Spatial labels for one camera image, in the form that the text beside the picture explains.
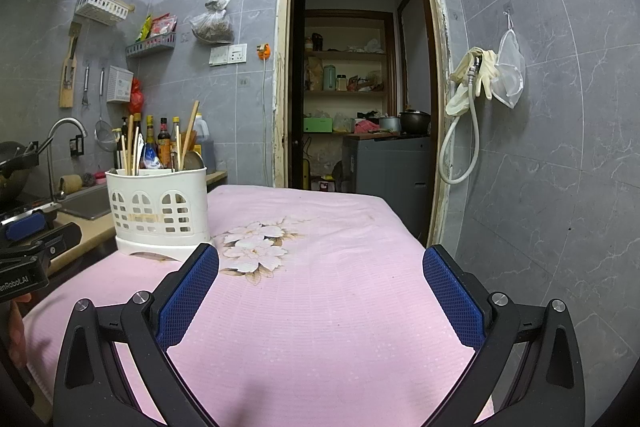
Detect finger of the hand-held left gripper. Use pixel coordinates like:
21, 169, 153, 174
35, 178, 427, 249
0, 212, 48, 243
0, 222, 83, 265

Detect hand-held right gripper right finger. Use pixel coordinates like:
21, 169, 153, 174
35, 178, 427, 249
422, 244, 587, 427

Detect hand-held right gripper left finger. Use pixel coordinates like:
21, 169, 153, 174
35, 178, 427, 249
52, 243, 220, 427

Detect white plastic utensil holder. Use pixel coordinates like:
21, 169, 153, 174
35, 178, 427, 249
105, 167, 212, 262

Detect person's left hand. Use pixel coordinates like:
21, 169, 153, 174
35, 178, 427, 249
7, 301, 27, 369

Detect steel kitchen sink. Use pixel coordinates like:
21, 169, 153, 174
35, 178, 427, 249
59, 184, 114, 222

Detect black wok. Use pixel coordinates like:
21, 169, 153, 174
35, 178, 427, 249
0, 141, 41, 204

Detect chrome kitchen faucet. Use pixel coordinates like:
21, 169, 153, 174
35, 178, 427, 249
47, 118, 88, 200

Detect hanging mesh strainer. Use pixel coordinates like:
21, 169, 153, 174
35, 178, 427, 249
94, 67, 116, 152

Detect blue and white pouch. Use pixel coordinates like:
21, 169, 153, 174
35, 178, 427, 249
142, 142, 164, 170

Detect pink floral tablecloth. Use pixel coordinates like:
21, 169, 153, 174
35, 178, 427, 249
22, 184, 496, 427

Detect grey cabinet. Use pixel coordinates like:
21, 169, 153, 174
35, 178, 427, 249
342, 134, 432, 241

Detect wooden knife holder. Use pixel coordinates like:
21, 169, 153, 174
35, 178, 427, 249
59, 22, 83, 108

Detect large cooking oil jug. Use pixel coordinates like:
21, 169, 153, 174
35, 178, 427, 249
187, 112, 217, 174

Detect red plastic bag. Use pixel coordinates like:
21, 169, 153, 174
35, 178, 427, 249
129, 78, 145, 116

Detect black cooking pot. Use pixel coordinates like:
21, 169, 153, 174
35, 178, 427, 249
398, 109, 432, 136

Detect cream rubber gloves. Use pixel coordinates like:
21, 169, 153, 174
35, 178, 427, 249
446, 48, 499, 116

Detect wooden shelf unit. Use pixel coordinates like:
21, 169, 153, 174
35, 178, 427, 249
302, 9, 397, 136

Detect white mesh bag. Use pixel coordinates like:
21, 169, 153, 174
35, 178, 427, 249
492, 12, 527, 110

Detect red snack packet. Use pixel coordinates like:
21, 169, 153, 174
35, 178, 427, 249
150, 14, 178, 38

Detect hanging clear plastic bag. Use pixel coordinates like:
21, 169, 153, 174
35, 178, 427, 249
190, 0, 235, 45

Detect white flexible hose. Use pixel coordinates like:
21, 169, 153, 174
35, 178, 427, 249
438, 54, 484, 184

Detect white wall box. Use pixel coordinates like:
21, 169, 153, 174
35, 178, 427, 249
106, 65, 135, 102

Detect wooden door frame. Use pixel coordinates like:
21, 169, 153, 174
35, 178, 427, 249
271, 0, 451, 248

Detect white hanging cord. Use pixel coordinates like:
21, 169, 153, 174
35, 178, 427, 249
260, 57, 271, 134

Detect grey wall rack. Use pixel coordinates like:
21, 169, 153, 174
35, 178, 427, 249
125, 32, 178, 58

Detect white wall basket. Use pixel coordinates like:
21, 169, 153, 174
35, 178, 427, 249
75, 0, 135, 26

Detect white wall switch panel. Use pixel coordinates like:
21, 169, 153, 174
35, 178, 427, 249
209, 43, 248, 66

